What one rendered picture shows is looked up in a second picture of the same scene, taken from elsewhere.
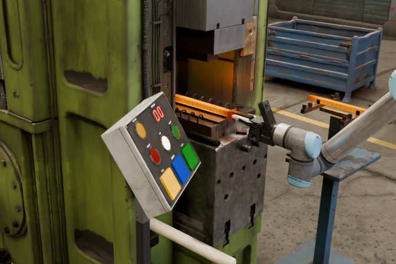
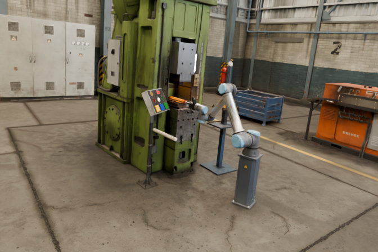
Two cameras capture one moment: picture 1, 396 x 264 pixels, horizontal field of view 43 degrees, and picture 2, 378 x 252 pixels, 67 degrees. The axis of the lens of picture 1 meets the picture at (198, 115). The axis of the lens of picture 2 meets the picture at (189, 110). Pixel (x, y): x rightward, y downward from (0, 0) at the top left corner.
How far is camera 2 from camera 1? 1.90 m
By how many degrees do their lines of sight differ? 11
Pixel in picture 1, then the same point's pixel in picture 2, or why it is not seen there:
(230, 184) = (182, 123)
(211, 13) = (179, 69)
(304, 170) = (201, 116)
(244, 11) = (190, 70)
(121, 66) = (151, 81)
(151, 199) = (151, 110)
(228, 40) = (185, 78)
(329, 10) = (275, 91)
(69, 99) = (137, 92)
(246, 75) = (194, 93)
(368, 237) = not seen: hidden behind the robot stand
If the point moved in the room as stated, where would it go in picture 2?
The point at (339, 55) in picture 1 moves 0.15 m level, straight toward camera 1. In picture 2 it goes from (261, 104) to (260, 106)
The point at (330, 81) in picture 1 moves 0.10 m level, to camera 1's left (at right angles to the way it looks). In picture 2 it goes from (257, 116) to (253, 116)
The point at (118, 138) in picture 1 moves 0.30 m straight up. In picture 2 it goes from (145, 94) to (146, 67)
